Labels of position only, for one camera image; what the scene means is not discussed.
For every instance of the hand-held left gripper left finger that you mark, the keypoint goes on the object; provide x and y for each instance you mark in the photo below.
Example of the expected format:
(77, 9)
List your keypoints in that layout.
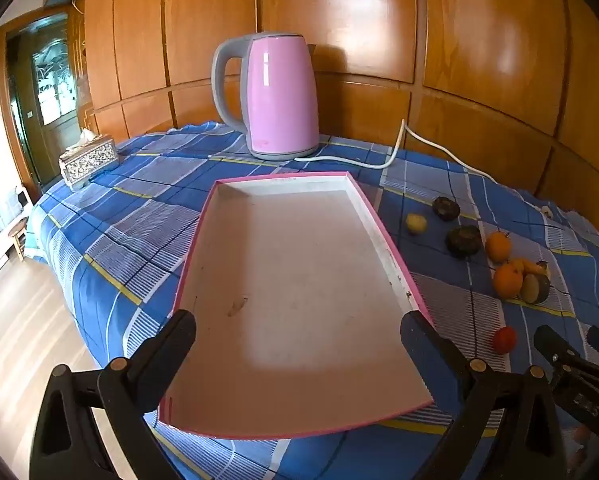
(177, 335)

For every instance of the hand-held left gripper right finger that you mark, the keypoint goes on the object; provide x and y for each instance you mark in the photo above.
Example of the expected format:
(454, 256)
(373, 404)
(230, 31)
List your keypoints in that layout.
(414, 332)

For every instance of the red tomato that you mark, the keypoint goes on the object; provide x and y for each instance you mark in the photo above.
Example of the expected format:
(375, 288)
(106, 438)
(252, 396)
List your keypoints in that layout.
(504, 340)

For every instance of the dark fruit with pale face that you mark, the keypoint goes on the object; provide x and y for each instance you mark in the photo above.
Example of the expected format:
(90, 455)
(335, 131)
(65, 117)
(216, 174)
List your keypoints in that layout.
(535, 288)

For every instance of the orange tangerine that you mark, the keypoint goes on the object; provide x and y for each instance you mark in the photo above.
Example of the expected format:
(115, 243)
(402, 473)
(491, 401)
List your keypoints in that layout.
(508, 281)
(499, 247)

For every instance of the large dark mangosteen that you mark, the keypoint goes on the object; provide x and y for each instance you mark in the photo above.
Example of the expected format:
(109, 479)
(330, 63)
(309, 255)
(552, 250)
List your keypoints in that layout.
(463, 241)

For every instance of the yellow-brown round fruit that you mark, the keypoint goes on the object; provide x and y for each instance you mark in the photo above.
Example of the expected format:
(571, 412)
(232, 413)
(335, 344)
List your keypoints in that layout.
(417, 224)

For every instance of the pink-edged white tray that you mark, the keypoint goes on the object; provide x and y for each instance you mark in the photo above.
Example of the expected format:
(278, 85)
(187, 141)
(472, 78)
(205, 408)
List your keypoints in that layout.
(289, 285)

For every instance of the small dark mangosteen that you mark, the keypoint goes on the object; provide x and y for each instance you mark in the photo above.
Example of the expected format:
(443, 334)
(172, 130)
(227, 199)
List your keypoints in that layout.
(446, 208)

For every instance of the small yellow-green fruit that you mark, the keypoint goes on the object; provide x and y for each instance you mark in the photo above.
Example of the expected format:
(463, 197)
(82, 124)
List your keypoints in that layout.
(527, 266)

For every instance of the blue plaid cloth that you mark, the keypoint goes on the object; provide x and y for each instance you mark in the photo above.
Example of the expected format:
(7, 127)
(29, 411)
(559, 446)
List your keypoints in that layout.
(129, 240)

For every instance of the wooden stool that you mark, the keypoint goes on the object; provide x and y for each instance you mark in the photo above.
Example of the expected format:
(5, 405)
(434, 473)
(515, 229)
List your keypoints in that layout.
(17, 230)

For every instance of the patterned tissue box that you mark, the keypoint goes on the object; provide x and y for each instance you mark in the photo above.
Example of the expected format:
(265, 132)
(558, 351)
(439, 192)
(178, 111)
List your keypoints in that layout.
(87, 162)

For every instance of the pink electric kettle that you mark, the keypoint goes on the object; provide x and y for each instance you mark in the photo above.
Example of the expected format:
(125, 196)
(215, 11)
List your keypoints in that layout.
(279, 95)

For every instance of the wooden door with glass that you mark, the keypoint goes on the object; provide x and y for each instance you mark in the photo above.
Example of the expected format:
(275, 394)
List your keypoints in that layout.
(49, 90)

